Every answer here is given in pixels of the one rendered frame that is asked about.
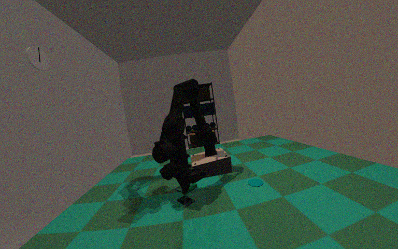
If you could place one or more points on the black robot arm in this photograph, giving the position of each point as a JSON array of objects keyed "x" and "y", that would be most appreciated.
[{"x": 171, "y": 141}]

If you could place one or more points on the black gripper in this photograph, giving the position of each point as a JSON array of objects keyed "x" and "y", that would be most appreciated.
[{"x": 188, "y": 176}]

